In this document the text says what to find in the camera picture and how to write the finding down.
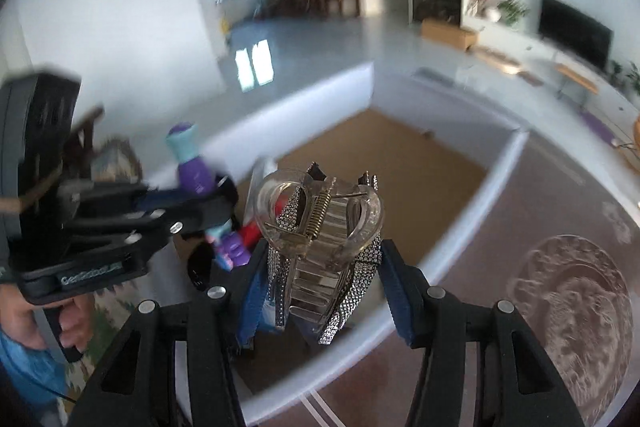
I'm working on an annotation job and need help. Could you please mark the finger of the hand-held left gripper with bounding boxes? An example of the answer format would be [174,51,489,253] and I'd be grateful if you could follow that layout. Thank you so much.
[69,176,239,229]
[74,201,235,261]

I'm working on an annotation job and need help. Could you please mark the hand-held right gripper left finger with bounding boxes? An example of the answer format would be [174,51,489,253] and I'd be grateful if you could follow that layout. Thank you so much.
[82,238,274,427]

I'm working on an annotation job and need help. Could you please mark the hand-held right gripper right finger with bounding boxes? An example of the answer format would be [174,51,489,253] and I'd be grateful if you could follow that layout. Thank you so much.
[377,238,571,427]

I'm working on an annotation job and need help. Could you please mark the purple and teal toy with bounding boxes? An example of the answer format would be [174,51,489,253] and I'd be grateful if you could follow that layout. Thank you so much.
[166,121,252,269]

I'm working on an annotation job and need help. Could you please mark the rhinestone claw hair clip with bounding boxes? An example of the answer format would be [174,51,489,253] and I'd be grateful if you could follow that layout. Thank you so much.
[253,161,387,346]

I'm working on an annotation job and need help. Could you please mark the white tube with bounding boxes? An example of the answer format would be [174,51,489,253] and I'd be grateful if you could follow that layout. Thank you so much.
[249,156,279,200]

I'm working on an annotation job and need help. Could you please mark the white storage box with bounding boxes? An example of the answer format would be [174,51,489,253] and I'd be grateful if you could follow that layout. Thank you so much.
[149,61,532,427]

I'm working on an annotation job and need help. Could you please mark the person's left forearm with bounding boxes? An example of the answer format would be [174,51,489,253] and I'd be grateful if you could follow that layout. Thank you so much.
[0,329,67,407]

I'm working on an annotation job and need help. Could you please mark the person's left hand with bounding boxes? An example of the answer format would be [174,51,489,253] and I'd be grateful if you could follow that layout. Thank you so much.
[0,288,97,352]

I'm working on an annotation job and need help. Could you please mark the small red packet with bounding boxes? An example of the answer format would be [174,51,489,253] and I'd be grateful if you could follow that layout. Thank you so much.
[238,221,262,245]

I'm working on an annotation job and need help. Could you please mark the dark wooden chair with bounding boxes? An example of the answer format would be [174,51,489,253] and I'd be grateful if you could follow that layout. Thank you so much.
[61,106,145,188]

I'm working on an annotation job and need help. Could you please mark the patterned rug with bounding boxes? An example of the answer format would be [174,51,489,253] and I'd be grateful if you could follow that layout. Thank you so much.
[64,284,148,410]

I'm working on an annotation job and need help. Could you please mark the purple floor mat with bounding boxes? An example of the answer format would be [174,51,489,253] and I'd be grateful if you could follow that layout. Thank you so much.
[581,111,622,144]

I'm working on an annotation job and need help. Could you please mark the cardboard box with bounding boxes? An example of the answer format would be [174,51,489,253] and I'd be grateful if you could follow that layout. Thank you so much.
[420,17,481,52]

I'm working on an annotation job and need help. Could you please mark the white television cabinet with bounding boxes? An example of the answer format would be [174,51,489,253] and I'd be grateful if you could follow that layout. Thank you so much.
[459,13,640,144]

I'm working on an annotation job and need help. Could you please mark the wooden bench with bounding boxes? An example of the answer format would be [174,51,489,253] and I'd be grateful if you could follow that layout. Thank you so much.
[554,62,600,102]

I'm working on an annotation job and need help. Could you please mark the large green potted plant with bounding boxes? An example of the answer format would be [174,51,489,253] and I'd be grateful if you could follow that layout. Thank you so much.
[606,61,640,94]

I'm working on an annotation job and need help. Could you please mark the flat screen television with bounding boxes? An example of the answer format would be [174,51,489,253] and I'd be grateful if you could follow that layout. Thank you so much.
[538,0,616,72]

